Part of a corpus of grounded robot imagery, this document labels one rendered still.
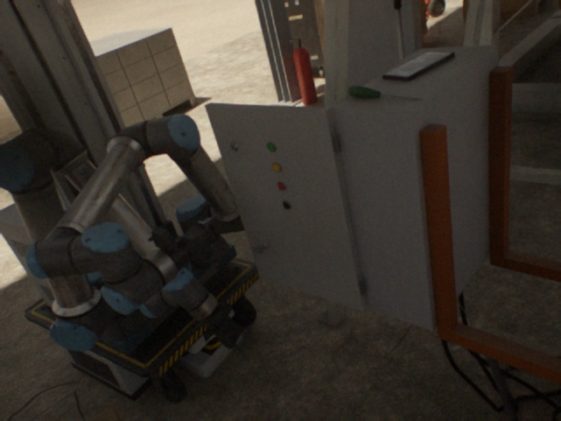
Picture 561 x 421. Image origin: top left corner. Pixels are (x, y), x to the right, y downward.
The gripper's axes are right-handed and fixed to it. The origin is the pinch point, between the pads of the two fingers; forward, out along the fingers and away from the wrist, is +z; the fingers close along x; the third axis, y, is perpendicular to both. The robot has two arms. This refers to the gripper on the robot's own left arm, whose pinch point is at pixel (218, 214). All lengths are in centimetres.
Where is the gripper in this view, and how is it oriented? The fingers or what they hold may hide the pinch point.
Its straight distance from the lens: 139.8
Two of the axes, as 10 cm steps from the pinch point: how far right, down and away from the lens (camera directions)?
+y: 2.1, 8.3, 5.1
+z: 5.9, -5.3, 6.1
